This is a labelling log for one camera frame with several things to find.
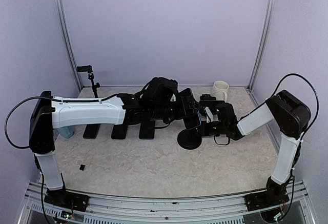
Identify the right aluminium corner post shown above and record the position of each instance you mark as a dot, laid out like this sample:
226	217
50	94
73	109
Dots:
263	40

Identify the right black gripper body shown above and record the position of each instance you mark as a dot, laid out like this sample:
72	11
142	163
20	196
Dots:
211	131

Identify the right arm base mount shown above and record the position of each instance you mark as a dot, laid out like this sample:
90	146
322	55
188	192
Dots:
261	200

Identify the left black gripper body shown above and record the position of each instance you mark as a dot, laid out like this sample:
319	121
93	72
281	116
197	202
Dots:
182	112

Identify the aluminium front rail frame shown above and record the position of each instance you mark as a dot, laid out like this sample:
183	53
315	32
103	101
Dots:
232	208

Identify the light blue cup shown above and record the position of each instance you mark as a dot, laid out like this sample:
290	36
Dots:
66	132

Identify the black phone from tall stand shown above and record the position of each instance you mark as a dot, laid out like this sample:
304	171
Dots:
91	131

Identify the black small stand back right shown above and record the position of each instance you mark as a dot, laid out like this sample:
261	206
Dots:
206	100

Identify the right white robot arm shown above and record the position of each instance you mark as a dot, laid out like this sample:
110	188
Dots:
293	118

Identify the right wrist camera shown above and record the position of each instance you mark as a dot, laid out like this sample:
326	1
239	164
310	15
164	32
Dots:
210	116

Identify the white cup back right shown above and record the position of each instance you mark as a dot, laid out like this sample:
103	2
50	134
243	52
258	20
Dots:
220	90

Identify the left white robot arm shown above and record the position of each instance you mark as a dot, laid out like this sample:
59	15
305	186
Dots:
159	99

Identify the left aluminium corner post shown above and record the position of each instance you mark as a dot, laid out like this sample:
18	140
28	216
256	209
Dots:
67	42

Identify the black tall stand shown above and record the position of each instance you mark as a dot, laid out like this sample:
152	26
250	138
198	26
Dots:
189	139
89	70

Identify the aluminium corner post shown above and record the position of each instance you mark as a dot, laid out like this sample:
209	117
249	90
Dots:
67	42
263	40

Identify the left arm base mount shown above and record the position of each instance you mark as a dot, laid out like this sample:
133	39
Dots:
68	200

